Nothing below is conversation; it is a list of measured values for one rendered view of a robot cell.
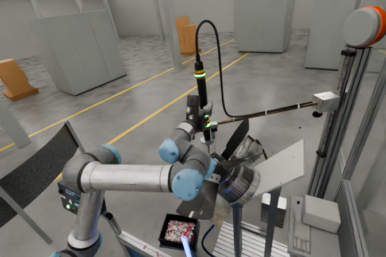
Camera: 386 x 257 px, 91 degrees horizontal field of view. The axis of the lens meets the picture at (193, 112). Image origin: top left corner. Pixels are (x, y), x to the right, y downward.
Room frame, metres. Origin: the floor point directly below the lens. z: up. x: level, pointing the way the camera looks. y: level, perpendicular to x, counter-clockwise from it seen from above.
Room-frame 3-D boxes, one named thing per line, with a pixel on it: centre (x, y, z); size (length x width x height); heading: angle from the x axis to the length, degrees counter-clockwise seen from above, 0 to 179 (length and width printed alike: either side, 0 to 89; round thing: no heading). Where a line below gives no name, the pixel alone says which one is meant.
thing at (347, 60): (0.81, -0.73, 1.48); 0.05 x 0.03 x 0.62; 5
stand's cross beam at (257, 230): (0.76, -0.31, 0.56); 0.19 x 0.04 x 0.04; 60
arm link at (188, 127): (0.59, 0.04, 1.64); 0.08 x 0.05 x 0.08; 60
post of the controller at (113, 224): (0.71, 0.59, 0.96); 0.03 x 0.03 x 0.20; 60
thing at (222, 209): (0.70, -0.05, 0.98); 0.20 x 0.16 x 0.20; 60
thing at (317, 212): (0.63, -0.65, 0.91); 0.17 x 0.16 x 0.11; 60
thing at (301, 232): (0.53, -0.49, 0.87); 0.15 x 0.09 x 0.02; 151
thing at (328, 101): (0.81, -0.68, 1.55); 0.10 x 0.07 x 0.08; 95
